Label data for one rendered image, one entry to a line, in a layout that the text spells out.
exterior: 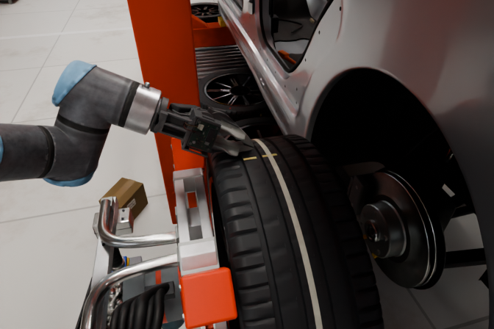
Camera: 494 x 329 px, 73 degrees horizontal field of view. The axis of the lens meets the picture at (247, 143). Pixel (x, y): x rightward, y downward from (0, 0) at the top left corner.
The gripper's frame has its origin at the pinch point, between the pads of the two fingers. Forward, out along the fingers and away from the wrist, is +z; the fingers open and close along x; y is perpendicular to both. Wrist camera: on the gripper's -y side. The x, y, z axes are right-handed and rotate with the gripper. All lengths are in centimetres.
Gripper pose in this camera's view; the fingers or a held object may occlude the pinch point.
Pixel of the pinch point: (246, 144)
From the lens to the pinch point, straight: 72.7
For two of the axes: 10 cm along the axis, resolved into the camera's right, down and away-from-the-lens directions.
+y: 2.1, 3.3, -9.2
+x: 4.0, -8.9, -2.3
